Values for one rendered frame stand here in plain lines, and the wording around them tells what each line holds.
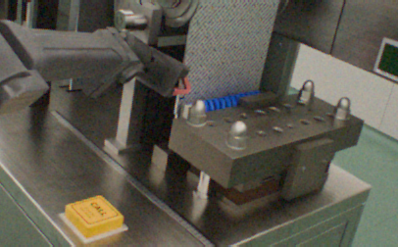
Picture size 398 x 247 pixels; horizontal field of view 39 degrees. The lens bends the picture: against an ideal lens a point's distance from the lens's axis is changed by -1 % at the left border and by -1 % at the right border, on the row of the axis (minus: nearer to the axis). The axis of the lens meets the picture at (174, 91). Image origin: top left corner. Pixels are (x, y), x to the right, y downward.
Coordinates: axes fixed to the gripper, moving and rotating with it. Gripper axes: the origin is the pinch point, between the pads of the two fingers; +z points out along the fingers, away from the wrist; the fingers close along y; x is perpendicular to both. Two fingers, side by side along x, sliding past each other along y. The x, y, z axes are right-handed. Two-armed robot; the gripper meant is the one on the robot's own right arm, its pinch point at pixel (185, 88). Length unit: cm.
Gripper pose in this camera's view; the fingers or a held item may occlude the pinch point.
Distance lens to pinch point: 110.6
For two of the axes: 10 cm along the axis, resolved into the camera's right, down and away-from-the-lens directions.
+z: 5.7, 3.6, 7.4
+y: 6.3, 3.8, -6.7
